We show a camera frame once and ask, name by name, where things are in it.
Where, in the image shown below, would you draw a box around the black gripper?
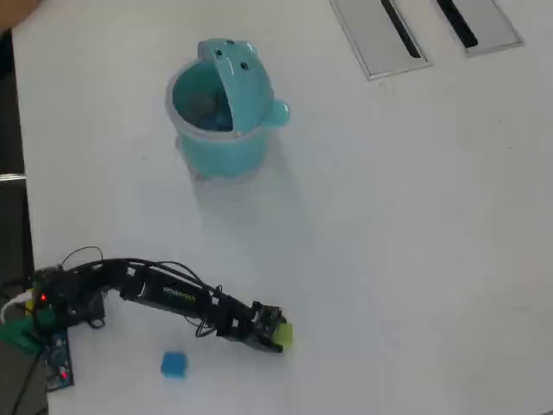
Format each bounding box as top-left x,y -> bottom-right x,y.
236,304 -> 284,354

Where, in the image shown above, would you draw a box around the green cube block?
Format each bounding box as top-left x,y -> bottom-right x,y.
272,322 -> 296,348

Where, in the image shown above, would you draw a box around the blue cube block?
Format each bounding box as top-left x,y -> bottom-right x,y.
160,350 -> 190,382

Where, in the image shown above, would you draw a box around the person forearm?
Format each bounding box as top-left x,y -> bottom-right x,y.
0,0 -> 43,32

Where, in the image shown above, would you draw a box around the teal plastic bin with lid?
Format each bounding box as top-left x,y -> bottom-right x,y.
165,37 -> 291,185

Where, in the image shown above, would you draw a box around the blue circuit board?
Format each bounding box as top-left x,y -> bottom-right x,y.
41,330 -> 75,393

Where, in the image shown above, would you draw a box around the green table clamp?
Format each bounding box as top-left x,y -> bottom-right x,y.
0,309 -> 57,354

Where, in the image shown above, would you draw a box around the dark furniture panel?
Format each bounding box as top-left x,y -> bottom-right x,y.
0,29 -> 35,278

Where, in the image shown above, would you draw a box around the small wrist camera board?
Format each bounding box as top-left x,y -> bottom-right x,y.
251,301 -> 285,336

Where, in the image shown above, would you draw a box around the thin black servo wires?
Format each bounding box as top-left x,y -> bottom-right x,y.
183,283 -> 226,341

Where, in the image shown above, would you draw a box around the black power cable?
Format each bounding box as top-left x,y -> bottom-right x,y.
11,345 -> 47,415

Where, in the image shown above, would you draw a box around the white cable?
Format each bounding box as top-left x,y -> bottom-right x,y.
0,291 -> 35,324

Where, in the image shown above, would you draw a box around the grey metal cable hatch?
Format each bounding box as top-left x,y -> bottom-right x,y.
431,0 -> 527,59
328,0 -> 434,82

